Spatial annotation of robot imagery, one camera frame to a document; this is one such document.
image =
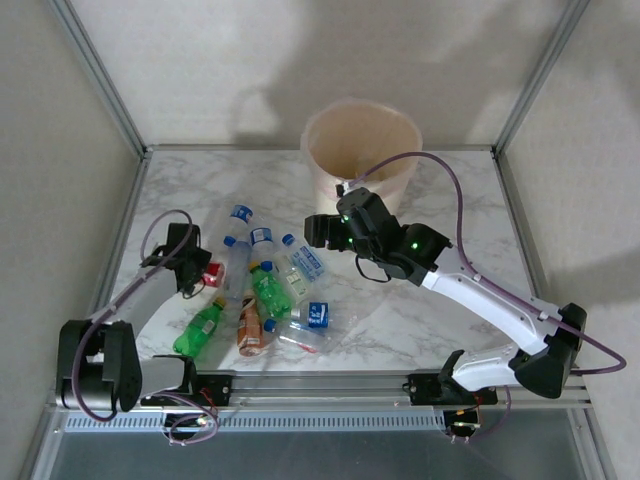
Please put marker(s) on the soda water bottle blue cap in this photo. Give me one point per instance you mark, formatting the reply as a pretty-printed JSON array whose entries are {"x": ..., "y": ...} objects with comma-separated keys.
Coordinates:
[{"x": 307, "y": 257}]

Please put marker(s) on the blue label bottle grey cap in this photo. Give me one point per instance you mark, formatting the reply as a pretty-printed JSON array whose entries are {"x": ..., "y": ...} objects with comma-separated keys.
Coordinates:
[{"x": 317, "y": 315}]

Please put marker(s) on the cream plastic bin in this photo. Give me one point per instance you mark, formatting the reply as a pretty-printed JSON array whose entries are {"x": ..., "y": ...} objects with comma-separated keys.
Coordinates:
[{"x": 325, "y": 190}]

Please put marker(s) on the aluminium frame post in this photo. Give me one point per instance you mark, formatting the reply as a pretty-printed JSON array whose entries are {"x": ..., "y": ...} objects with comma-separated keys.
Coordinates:
[
  {"x": 97, "y": 75},
  {"x": 542, "y": 75}
]

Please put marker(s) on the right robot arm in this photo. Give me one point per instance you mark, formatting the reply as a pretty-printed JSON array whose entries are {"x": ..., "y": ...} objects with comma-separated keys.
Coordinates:
[{"x": 480, "y": 300}]

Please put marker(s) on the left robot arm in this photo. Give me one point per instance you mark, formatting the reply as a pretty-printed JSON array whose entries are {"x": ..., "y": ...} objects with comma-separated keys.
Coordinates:
[{"x": 145, "y": 292}]

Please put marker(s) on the green plastic bottle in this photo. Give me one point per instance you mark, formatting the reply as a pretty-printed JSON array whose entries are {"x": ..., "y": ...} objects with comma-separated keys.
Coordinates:
[
  {"x": 270, "y": 295},
  {"x": 197, "y": 332}
]

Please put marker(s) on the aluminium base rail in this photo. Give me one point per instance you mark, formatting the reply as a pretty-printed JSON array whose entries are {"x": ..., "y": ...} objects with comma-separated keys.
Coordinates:
[{"x": 320, "y": 392}]

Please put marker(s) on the clear bottle green white label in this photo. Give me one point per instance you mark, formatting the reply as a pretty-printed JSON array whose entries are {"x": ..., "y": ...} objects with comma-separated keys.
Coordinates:
[{"x": 296, "y": 282}]

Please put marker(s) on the orange label plastic bottle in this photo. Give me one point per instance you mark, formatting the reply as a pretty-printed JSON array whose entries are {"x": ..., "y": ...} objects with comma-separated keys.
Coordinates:
[{"x": 250, "y": 330}]

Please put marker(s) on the pink plastic bin liner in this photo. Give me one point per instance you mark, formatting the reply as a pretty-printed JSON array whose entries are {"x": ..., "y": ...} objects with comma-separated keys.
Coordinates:
[{"x": 360, "y": 140}]

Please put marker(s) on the clear bottle thin red label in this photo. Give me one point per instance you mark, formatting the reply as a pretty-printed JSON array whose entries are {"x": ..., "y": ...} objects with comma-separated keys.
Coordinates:
[{"x": 300, "y": 340}]

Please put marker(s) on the long clear plastic bottle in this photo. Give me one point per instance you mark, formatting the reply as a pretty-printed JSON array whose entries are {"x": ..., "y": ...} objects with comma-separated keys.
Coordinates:
[{"x": 239, "y": 272}]

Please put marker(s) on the aluminium table edge rail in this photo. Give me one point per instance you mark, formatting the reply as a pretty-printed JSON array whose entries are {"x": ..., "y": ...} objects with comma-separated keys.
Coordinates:
[
  {"x": 515, "y": 220},
  {"x": 131, "y": 210},
  {"x": 225, "y": 148}
]

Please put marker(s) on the clear bottle blue label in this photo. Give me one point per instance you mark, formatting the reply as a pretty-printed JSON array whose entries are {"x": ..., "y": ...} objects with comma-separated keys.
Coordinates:
[
  {"x": 241, "y": 214},
  {"x": 260, "y": 236}
]

